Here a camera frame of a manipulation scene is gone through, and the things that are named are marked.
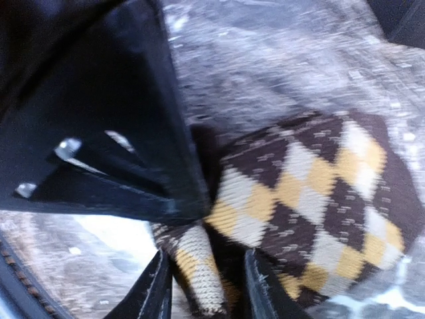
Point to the tan brown argyle sock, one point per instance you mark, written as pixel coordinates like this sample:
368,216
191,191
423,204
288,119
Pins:
322,197

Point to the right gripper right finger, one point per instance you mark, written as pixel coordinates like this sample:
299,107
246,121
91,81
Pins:
264,296

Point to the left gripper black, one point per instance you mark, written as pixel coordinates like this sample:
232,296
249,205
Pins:
91,114

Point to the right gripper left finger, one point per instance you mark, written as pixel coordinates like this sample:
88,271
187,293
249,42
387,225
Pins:
151,295

